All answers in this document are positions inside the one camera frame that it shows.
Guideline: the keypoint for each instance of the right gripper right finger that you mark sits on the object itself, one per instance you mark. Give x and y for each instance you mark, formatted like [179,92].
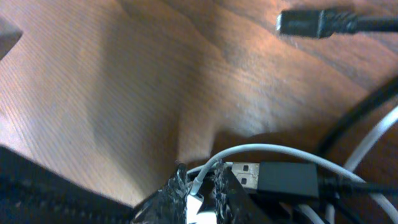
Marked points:
[233,205]

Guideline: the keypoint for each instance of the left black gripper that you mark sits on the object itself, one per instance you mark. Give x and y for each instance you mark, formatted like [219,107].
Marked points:
[10,35]

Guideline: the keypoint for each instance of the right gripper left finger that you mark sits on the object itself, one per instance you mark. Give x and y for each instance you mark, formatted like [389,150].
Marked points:
[168,205]

